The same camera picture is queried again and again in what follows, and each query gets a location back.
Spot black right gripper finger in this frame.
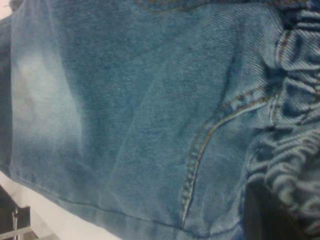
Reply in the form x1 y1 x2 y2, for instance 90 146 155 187
243 183 311 240

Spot blue denim shorts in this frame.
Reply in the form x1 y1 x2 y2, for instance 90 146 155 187
0 0 320 240

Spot metal support frame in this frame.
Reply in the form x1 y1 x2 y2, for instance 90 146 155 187
0 183 32 240

